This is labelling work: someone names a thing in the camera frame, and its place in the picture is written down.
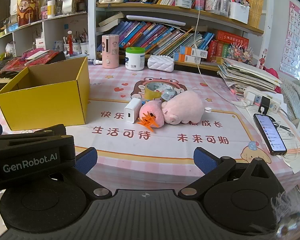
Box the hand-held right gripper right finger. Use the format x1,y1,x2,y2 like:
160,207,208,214
178,147,287,202

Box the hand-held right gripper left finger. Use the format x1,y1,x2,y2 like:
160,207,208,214
64,147,113,202

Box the yellow cardboard box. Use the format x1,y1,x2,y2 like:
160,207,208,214
0,56,90,132

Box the pink plush pig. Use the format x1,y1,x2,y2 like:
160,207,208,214
161,90,213,125

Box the white charger plug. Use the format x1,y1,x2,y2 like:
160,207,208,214
124,98,143,125

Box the pink plush carrot toy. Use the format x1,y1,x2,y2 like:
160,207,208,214
136,102,165,132

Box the small patterned tape roll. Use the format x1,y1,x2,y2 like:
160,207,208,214
161,88,177,102

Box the yellow tape roll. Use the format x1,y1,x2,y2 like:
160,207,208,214
143,81,163,101

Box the pink printed table mat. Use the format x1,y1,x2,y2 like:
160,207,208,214
0,62,300,198

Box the black smartphone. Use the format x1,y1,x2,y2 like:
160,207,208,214
253,113,288,155

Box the white plugged charger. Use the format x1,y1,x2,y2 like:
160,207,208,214
245,91,257,105

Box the pile of red paper packets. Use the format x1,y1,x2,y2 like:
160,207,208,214
0,50,65,74

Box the black plugged charger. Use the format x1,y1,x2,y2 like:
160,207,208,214
259,96,272,113

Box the white power strip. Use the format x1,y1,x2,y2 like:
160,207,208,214
244,86,283,113

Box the stack of workbooks and papers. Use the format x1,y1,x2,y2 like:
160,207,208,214
217,57,283,97

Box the loose printed papers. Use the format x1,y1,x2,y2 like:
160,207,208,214
237,100,300,173

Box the white fluffy pompom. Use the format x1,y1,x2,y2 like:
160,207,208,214
270,190,300,240

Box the white quilted pouch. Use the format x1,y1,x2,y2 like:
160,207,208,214
147,54,175,73

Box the red cloth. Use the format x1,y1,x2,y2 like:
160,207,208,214
264,67,280,93

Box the pink cartoon humidifier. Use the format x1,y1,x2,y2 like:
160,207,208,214
101,34,120,68

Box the white jar green lid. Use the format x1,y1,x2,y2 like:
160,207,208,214
125,47,145,71

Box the grey blanket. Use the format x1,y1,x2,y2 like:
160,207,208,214
277,77,300,130

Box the colourful spiky ornament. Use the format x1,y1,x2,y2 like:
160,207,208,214
226,41,254,65

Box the cartoon deer sticker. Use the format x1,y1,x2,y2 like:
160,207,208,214
259,49,268,69

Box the red boxed dictionary set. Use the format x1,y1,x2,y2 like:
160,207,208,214
207,30,250,63

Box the red santa figurine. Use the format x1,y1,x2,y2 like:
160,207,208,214
67,30,73,55

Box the fortune figure gift box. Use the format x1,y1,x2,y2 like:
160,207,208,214
16,0,42,27

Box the white cubby shelf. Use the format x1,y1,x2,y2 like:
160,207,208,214
0,12,89,58

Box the white supplement jar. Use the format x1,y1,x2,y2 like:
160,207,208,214
47,0,56,19

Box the row of leaning colourful books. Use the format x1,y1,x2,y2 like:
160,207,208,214
96,20,215,57

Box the thick lying books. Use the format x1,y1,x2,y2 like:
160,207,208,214
97,12,125,32

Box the flat white board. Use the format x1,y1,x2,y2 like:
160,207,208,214
126,15,187,27

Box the white pen organizer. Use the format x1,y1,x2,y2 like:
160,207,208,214
205,0,250,24

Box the white wooden bookshelf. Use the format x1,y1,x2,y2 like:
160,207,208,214
87,0,268,71

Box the yellow book set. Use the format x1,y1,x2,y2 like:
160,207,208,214
247,0,268,29

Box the white cable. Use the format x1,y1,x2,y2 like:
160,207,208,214
194,4,248,108

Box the pink alphabet wall poster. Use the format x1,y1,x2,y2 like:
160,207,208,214
280,1,300,78

